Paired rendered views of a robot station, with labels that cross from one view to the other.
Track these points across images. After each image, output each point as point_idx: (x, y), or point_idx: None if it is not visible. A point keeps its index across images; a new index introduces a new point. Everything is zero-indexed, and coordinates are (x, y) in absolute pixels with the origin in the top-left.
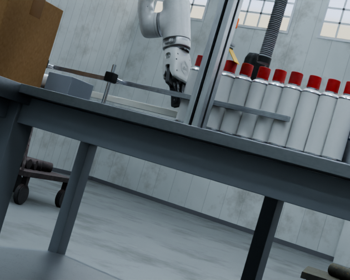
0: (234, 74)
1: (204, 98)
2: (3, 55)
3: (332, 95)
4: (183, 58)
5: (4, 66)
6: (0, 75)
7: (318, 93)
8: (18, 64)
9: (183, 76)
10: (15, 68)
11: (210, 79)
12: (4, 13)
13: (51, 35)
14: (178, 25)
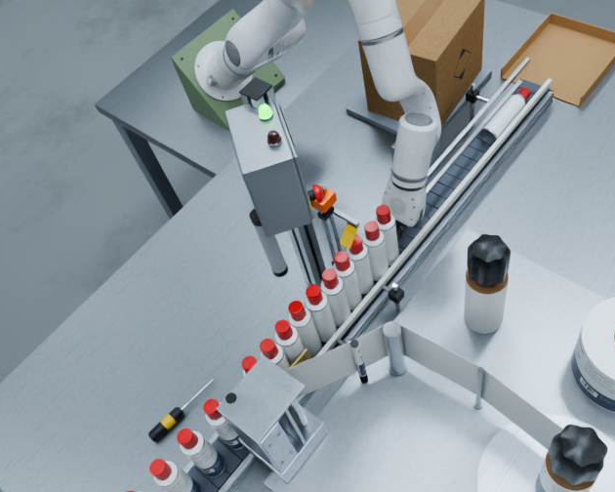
0: (355, 254)
1: (297, 258)
2: (377, 99)
3: (260, 353)
4: (395, 194)
5: (383, 106)
6: (383, 113)
7: (277, 341)
8: (398, 106)
9: (392, 214)
10: (396, 109)
11: (293, 246)
12: (361, 65)
13: (430, 84)
14: (393, 156)
